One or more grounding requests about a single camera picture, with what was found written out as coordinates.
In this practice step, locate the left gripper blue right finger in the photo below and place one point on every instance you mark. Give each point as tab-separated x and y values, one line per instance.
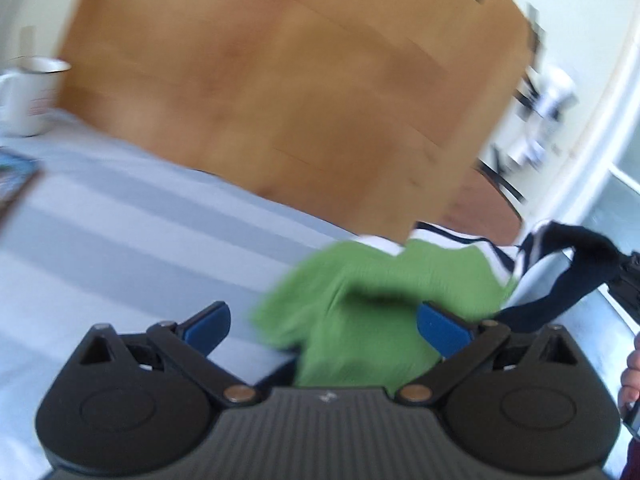
463	347

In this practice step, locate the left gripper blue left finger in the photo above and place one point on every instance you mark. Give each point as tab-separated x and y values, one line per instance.
186	347

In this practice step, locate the green knit sweater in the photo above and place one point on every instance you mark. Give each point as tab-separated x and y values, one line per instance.
350	310

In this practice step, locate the person's right hand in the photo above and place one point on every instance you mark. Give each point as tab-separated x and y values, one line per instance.
630	382

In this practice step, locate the striped light blue bedsheet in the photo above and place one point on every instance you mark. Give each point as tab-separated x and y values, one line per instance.
110	240

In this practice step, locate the dark smartphone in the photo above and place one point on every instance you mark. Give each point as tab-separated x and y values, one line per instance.
18	173

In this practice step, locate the white enamel mug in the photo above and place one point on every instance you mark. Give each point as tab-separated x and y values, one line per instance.
28	92

